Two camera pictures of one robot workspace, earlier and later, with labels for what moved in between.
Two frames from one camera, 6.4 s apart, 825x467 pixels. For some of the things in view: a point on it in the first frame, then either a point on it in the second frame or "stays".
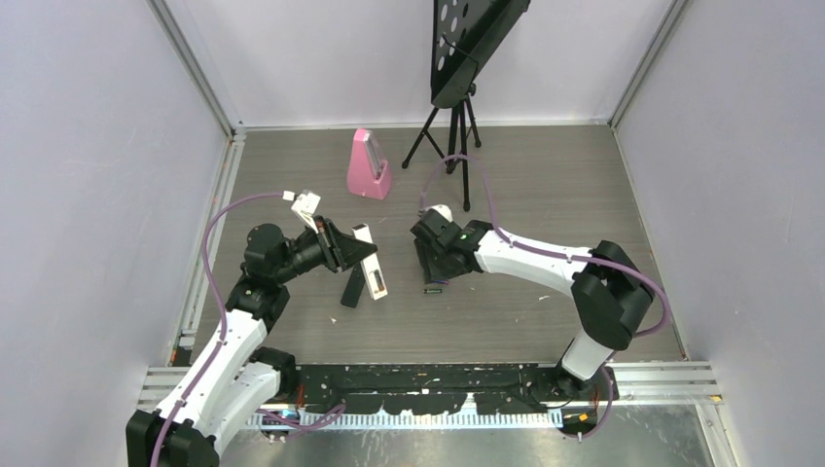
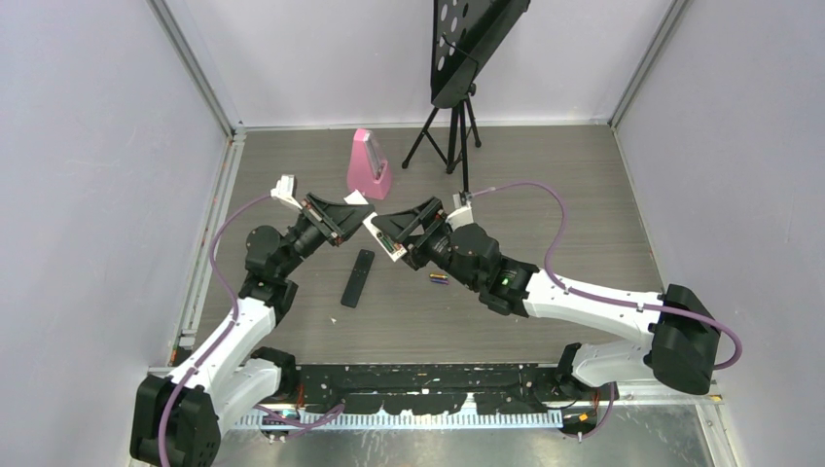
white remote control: [371, 267] to [395, 250]
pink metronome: [369, 172] stays
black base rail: [420, 388] stays
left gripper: [340, 250] to [337, 220]
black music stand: [461, 30] stays
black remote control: [354, 287] stays
